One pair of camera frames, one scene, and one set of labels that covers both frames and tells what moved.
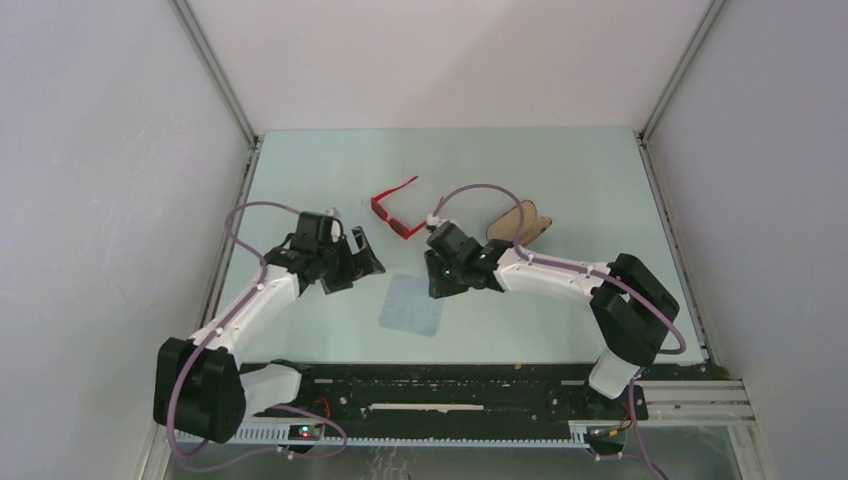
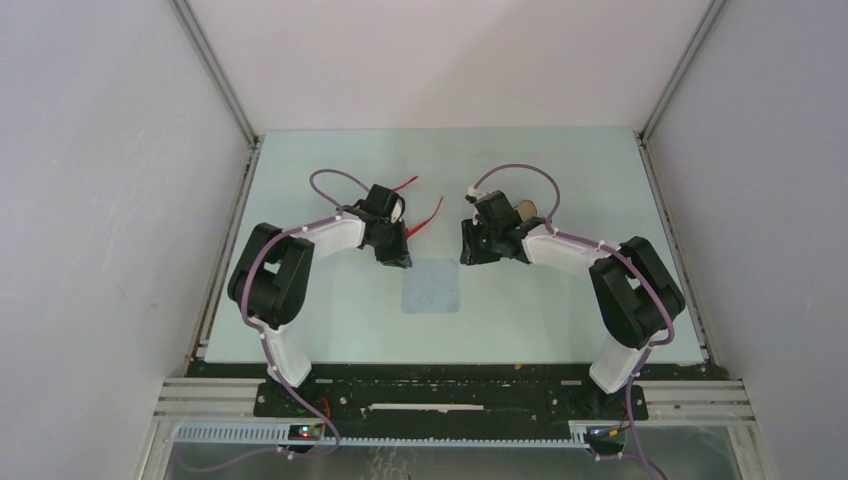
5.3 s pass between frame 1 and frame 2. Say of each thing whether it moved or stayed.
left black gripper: moved
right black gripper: moved
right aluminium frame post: stayed
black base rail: stayed
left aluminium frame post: stayed
